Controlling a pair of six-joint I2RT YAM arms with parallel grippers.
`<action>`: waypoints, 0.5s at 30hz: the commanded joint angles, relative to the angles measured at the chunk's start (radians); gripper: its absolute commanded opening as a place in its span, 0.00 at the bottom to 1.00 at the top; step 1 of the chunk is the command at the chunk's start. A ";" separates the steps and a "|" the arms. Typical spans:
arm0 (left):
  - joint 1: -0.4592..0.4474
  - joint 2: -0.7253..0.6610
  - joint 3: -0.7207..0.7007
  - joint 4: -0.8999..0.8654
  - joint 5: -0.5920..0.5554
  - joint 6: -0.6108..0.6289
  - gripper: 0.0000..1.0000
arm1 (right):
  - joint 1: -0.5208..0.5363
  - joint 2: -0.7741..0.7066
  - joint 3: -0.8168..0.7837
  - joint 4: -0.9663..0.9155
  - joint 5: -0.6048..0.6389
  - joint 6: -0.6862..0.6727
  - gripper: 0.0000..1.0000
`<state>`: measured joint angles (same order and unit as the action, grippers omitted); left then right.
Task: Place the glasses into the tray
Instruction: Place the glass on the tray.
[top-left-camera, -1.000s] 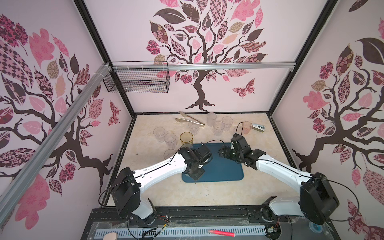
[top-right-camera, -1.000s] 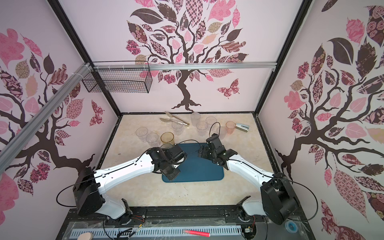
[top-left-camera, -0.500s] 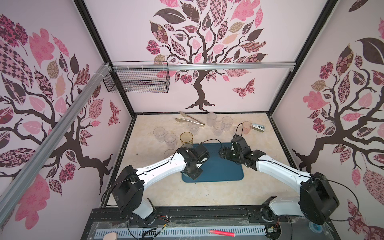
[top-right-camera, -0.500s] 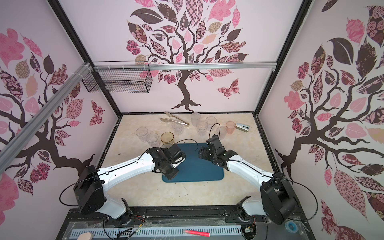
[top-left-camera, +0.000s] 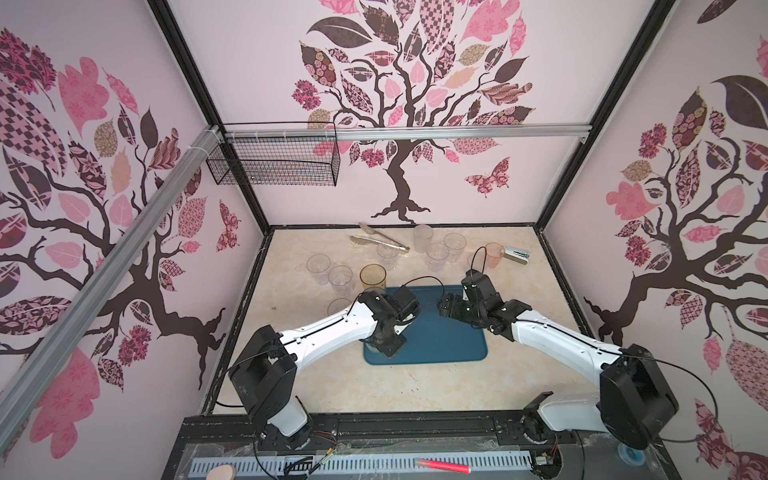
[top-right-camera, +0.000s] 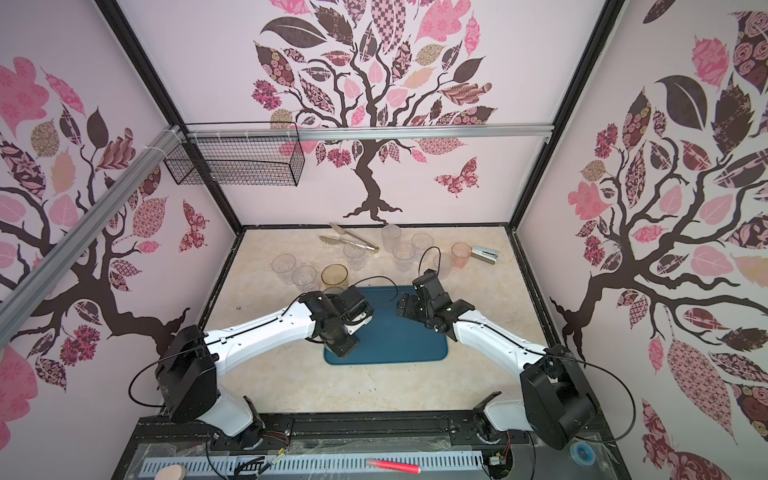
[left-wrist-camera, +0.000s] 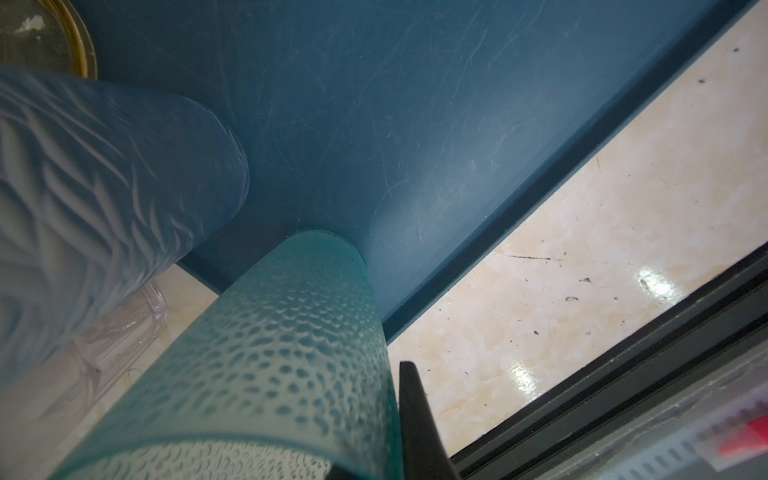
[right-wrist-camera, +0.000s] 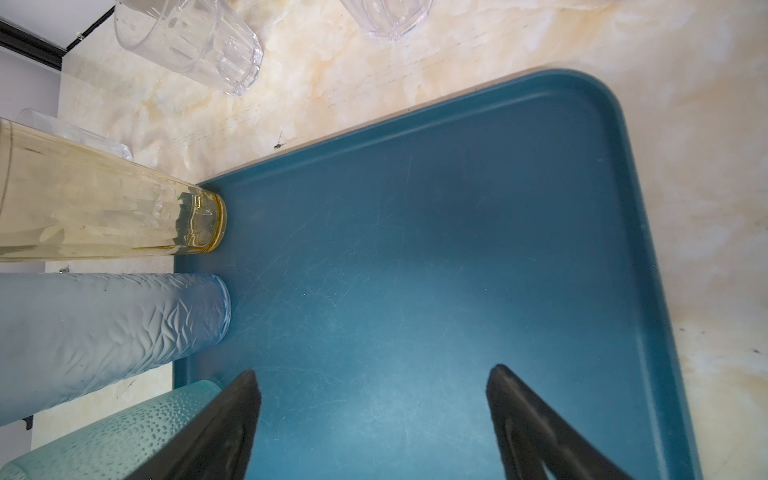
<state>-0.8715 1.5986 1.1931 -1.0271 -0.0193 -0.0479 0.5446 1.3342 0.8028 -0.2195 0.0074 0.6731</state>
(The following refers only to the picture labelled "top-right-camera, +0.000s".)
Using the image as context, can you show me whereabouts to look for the amber yellow tall glass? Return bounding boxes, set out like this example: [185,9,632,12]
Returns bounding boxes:
[321,264,349,290]

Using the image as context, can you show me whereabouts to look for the grey blue plastic cup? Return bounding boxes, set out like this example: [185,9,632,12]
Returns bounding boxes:
[323,286,345,296]

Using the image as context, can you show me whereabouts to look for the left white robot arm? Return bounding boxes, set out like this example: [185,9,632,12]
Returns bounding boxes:
[155,287,374,438]

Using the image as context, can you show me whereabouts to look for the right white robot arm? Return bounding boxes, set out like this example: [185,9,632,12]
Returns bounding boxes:
[397,269,599,450]

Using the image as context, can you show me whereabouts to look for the teal rectangular tray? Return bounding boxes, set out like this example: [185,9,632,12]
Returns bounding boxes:
[323,286,449,366]

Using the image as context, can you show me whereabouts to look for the pink plastic cup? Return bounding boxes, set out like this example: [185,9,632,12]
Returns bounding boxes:
[451,242,472,269]

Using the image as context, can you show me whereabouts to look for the clear glass back right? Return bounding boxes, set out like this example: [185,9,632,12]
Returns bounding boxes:
[411,232,434,260]

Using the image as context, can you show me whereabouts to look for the clear glass back centre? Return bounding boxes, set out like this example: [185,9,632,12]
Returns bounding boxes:
[343,244,368,271]

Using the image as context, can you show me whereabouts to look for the clear tumbler glass near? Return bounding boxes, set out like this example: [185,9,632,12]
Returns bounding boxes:
[270,254,298,285]

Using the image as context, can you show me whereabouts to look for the white stapler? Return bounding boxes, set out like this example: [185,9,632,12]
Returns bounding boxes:
[471,246,499,265]

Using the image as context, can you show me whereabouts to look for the metal serving tongs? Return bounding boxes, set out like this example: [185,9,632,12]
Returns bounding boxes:
[318,222,380,253]

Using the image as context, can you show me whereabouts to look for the clear glass back tall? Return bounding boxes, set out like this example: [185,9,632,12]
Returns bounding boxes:
[381,224,402,253]

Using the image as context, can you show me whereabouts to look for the pink marker pen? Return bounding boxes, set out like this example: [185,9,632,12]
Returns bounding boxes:
[366,459,421,475]

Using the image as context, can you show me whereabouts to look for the blue tape roll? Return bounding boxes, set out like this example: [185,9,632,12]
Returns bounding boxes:
[569,441,597,467]

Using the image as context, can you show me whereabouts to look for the beige round sponge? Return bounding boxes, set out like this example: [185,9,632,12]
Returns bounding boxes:
[154,464,187,480]

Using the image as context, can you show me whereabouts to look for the white slotted cable duct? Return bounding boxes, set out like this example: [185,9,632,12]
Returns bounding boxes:
[128,451,487,479]

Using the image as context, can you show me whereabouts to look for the black wire mesh basket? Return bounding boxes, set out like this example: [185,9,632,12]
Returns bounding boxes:
[164,120,305,187]

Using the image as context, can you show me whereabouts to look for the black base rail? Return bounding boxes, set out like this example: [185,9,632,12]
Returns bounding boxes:
[112,410,630,479]

